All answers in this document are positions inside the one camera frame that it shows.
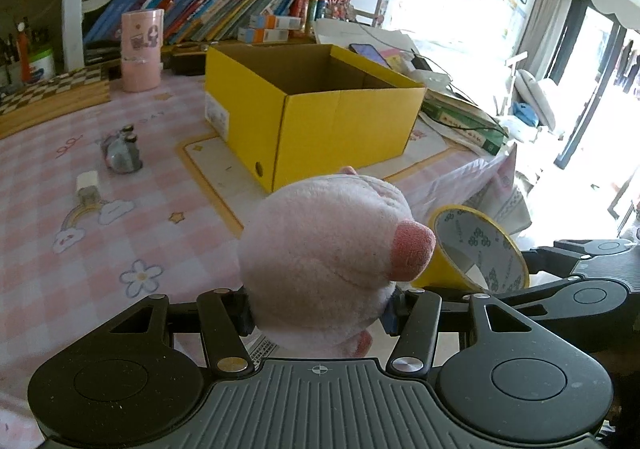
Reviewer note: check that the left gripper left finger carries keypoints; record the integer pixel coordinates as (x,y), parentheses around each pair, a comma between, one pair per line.
(225,318)

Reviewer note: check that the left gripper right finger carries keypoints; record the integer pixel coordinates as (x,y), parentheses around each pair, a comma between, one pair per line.
(412,316)

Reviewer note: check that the yellow tape roll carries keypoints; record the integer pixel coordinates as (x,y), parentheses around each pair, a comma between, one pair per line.
(472,254)

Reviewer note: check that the pink plush pig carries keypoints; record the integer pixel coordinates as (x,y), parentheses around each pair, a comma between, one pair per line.
(320,259)

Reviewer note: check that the pink checkered tablecloth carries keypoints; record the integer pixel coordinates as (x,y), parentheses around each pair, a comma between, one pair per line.
(67,268)

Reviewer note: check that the white power adapter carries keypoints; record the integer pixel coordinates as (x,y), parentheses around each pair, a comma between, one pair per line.
(87,188)

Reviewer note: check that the green book stack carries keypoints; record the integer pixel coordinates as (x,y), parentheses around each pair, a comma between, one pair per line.
(480,131)

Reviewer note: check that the yellow cardboard box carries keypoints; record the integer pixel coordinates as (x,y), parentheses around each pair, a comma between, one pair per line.
(290,112)

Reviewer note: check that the black case on table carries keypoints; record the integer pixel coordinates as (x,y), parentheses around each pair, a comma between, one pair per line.
(188,61)

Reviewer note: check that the smartphone on papers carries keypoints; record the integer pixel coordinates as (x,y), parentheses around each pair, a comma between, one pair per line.
(370,52)

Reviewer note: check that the wooden chess board box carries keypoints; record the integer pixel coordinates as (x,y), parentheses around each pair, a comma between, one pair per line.
(47,100)

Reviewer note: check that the pink cylindrical container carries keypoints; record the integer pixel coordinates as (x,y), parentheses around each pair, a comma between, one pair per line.
(141,41)

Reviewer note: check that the row of books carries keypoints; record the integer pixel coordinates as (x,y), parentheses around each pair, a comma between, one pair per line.
(191,21)

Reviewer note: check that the white jar green lid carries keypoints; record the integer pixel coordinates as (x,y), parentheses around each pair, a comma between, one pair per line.
(41,64)

